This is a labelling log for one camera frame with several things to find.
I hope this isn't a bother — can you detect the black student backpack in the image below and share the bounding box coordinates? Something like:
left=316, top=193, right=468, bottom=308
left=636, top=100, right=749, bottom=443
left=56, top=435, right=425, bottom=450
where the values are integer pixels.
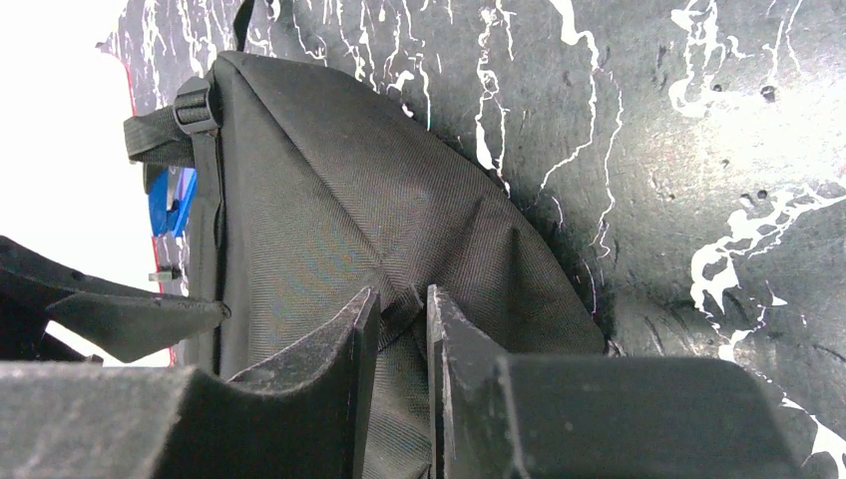
left=122, top=0, right=606, bottom=479

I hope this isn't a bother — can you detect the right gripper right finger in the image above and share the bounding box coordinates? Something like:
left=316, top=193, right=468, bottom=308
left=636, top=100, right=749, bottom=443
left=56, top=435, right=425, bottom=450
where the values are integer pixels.
left=427, top=285, right=800, bottom=478

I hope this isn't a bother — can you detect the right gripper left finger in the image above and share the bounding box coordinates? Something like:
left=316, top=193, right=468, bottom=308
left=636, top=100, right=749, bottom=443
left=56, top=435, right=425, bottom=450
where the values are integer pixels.
left=1, top=287, right=379, bottom=478

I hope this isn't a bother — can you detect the pink-framed whiteboard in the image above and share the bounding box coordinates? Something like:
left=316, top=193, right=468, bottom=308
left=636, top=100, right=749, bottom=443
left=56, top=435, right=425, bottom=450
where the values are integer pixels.
left=1, top=1, right=157, bottom=291

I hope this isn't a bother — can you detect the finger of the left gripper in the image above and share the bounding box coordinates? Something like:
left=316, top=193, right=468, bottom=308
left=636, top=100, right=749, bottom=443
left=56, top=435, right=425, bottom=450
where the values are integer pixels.
left=1, top=237, right=230, bottom=362

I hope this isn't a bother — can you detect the blue stapler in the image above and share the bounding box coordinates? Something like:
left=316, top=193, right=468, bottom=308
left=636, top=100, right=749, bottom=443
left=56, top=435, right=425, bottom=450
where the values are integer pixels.
left=145, top=167, right=197, bottom=238

